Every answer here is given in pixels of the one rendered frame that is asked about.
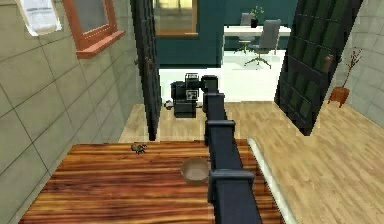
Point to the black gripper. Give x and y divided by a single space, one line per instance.
181 106

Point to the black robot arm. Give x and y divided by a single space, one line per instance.
223 156

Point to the dark panelled room door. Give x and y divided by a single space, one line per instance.
148 66
313 63

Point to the small dark green object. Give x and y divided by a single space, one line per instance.
138 148

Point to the brown round bowl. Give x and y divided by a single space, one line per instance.
196 171

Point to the brown striped wooden table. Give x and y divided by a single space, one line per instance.
116 186

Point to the orange framed window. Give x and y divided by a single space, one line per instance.
95 30

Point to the white desk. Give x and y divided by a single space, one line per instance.
246 31

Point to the grey office chair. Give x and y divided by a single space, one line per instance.
268 38
246 20

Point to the green plant black pot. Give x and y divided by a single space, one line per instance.
255 20

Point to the bare twig plant orange pot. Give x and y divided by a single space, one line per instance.
339 94

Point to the white wall picture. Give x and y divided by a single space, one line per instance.
40 15

